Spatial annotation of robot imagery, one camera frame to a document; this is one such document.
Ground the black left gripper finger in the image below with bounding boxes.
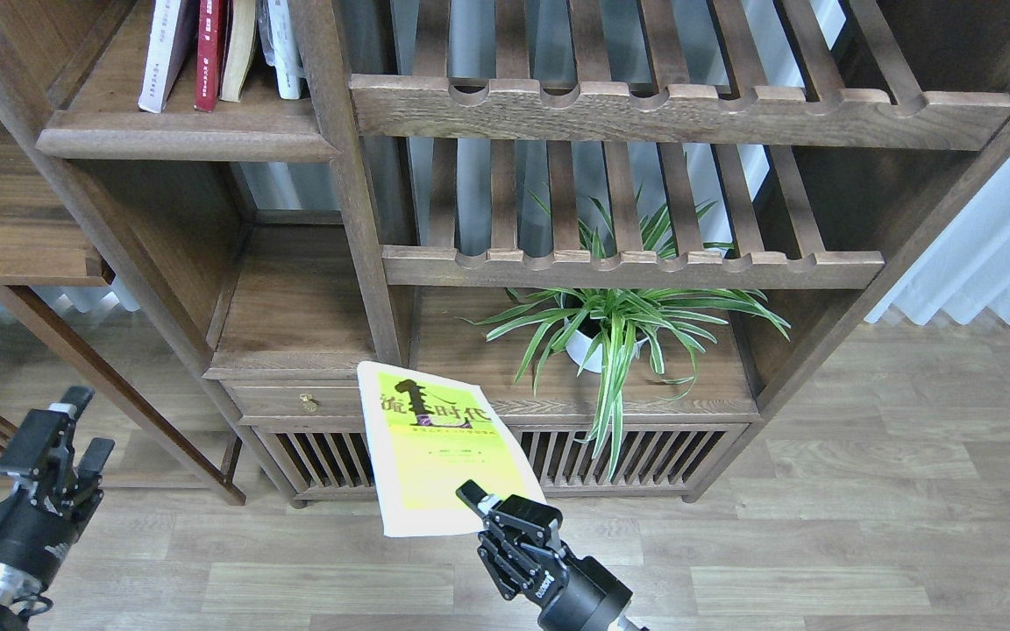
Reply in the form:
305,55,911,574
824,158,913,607
0,385,95,483
71,436,116,492

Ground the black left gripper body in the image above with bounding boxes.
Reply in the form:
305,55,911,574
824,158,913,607
0,490,102,606

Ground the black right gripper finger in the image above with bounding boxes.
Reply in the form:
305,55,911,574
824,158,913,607
456,480,564,549

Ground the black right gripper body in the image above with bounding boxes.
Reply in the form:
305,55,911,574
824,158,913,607
478,535,643,630

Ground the yellow green cover book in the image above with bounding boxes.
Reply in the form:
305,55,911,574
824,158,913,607
357,362,545,536

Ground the red cover book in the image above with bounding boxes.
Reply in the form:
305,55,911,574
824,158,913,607
194,0,230,113

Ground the white purple cover book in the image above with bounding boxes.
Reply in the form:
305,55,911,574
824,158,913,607
138,1,200,113

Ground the white plant pot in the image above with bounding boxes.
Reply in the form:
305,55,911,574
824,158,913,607
561,295,648,374

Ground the green spider plant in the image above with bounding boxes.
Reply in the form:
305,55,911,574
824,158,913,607
466,180,793,479

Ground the brass drawer knob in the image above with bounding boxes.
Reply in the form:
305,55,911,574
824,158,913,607
298,393,320,413

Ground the dark wooden bookshelf unit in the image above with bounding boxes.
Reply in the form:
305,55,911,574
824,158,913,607
0,1,1010,507

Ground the upright cream paged book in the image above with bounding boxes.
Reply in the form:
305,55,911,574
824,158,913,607
219,1,258,103

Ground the upright white book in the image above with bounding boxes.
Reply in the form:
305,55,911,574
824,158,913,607
260,1,304,100

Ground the white curtain right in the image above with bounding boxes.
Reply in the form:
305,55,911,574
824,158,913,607
865,157,1010,326

